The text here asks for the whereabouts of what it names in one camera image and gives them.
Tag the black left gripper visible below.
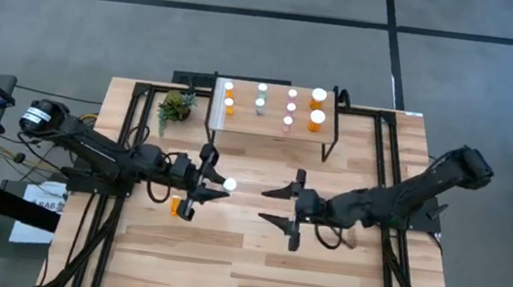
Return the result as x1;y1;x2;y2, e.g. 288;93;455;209
161;138;237;227

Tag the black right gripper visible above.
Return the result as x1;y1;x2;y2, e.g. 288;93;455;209
253;163;333;257

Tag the large orange pill bottle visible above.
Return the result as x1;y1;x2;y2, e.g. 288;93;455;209
306;108;329;134
308;86;329;113

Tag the potted green succulent plant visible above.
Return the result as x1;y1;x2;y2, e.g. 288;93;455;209
154;88;200;142

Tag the black power strip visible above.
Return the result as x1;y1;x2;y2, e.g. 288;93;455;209
171;69;217;90

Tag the black metal bar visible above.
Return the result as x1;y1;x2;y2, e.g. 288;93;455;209
214;71;294;88

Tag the white paper sheet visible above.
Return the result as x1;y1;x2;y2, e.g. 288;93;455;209
8;176;70;249

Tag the black beam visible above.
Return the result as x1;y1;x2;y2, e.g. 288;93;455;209
0;179;65;233

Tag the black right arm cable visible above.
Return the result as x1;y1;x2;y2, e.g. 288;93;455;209
311;221;359;254

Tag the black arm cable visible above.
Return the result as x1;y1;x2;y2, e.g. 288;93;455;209
311;221;359;254
144;176;175;206

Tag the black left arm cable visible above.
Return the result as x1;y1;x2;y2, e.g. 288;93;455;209
144;176;175;206

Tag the wooden shelf with black frame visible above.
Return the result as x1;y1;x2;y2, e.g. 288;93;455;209
202;69;347;165

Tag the black aluminium rig frame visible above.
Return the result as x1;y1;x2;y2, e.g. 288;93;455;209
29;68;489;287

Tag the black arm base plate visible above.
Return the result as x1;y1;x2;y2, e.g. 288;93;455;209
373;187;447;235
64;153;140;200

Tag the bundle of cables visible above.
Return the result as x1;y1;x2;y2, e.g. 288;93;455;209
0;130;72;176

